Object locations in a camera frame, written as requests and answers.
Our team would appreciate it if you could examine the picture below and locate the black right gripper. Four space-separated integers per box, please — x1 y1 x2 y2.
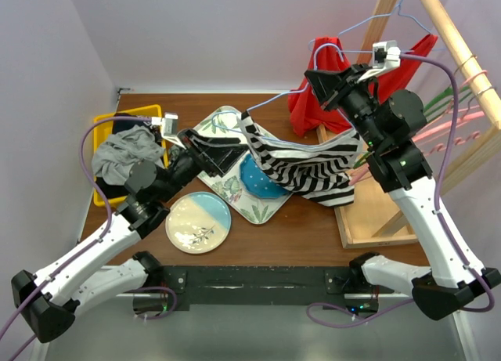
305 62 385 150

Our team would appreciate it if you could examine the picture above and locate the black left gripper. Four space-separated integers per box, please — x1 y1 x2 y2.
157 129 249 203

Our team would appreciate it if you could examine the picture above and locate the blue wire hanger front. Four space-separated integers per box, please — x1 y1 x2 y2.
211 43 359 149

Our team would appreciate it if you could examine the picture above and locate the blue wire hanger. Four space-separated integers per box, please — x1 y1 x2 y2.
211 43 359 149
308 0 435 60

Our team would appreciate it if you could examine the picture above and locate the red tank top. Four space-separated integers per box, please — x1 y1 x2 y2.
287 37 420 136

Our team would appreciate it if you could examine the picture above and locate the black white striped tank top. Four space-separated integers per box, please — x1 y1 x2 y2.
237 111 362 208

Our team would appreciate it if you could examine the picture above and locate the navy maroon-trimmed tank top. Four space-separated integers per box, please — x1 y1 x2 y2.
112 113 164 143

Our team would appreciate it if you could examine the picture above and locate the grey tank top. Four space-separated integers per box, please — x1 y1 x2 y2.
91 125 165 186

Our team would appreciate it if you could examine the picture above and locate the thick pink plastic hanger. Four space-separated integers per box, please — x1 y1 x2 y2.
349 111 485 186

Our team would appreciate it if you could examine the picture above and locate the thin pink wire hanger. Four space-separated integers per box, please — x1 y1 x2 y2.
445 70 490 123

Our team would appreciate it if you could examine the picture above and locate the green plastic hanger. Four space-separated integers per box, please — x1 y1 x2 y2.
424 86 453 113

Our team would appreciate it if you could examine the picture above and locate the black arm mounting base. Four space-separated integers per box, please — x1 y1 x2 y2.
154 265 379 316

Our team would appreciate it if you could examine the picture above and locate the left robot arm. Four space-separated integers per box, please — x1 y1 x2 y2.
11 128 248 343

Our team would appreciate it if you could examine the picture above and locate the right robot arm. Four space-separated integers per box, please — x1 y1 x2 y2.
305 64 500 320

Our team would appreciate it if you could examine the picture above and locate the leaf-patterned rectangular tray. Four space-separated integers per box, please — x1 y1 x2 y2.
195 106 292 225

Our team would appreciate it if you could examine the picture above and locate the blue dotted plate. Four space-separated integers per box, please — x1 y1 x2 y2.
240 154 290 200

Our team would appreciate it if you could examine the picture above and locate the cream and blue plate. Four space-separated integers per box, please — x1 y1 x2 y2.
165 192 232 255

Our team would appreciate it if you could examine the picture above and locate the yellow plastic bin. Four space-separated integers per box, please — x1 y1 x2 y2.
92 104 163 207

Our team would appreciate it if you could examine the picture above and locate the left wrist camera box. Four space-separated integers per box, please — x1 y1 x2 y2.
160 113 179 139

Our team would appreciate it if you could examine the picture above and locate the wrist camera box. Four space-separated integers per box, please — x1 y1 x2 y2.
160 113 179 139
357 40 401 83

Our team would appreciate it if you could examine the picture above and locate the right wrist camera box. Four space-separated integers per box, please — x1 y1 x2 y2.
357 40 401 83

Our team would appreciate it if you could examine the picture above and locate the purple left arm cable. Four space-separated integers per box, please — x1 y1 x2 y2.
0 116 164 361

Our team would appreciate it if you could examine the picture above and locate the wooden clothes rack frame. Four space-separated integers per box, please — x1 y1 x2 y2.
335 0 500 248

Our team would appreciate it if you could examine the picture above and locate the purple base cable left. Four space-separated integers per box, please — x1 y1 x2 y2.
132 284 179 322

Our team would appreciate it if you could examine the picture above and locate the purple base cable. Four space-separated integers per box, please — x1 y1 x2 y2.
132 284 179 322
305 296 416 329

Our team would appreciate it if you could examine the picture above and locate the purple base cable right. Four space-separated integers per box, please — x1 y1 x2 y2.
305 296 416 329

